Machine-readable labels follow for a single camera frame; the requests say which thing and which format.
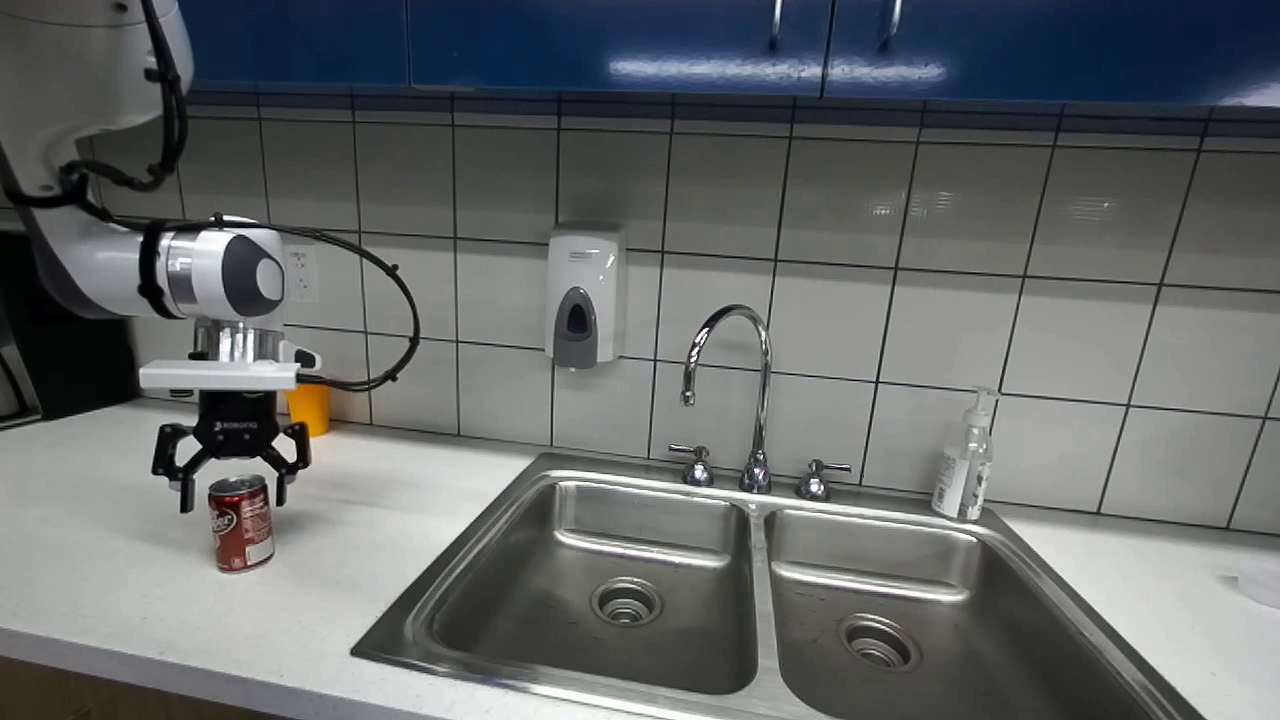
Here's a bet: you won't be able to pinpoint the red soda can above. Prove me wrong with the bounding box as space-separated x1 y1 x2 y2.
209 478 277 573

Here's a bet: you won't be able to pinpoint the white wall soap dispenser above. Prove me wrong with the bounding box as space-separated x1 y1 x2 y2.
543 233 622 368

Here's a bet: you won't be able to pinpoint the black appliance at left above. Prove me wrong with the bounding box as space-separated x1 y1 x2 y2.
0 233 139 419

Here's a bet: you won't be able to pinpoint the blue upper cabinets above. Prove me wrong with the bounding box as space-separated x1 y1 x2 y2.
180 0 1280 110

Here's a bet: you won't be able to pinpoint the white wall outlet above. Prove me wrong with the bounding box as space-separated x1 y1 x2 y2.
285 246 323 326

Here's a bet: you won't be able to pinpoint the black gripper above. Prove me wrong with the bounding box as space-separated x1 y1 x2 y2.
151 392 313 513

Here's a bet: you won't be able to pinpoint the stainless double sink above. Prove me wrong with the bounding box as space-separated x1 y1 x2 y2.
357 451 1203 720

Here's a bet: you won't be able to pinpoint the chrome gooseneck faucet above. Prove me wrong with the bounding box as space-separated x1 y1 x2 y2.
681 305 771 497

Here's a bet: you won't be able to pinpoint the orange plastic cup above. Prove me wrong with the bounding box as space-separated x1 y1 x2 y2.
285 383 332 435

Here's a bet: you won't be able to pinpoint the clear soap pump bottle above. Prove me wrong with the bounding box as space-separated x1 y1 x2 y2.
933 390 996 522

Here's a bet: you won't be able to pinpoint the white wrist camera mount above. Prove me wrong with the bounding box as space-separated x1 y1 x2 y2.
139 349 323 392

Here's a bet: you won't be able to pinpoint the right faucet handle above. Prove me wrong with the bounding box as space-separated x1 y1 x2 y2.
794 462 851 499

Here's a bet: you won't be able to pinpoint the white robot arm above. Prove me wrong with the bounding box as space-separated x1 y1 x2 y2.
0 0 313 510

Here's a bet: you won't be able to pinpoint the faucet handle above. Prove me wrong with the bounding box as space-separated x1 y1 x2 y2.
666 444 713 487
794 462 851 499

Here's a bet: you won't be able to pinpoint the left faucet handle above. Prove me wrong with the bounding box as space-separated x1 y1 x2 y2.
666 444 713 487

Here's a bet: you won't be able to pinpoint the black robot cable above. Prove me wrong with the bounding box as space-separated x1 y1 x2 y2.
2 0 424 397

